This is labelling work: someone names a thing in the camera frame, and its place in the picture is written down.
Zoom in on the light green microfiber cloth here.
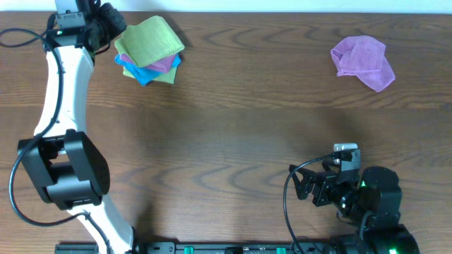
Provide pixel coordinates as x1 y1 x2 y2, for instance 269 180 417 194
114 16 185 67

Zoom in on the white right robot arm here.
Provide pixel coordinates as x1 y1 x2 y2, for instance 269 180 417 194
289 161 420 254

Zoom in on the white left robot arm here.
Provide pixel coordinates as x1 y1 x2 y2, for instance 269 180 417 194
15 1 134 253

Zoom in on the folded blue cloth in stack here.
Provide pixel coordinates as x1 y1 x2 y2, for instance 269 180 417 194
114 54 182 81

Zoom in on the folded purple cloth on stack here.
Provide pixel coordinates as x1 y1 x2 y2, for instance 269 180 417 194
119 54 179 73

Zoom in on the folded green cloth under stack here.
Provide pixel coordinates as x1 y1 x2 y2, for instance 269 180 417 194
139 67 177 86

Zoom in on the crumpled purple cloth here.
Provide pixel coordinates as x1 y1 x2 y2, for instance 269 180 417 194
330 35 396 92

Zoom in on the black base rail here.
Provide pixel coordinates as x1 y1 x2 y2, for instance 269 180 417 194
54 242 338 254

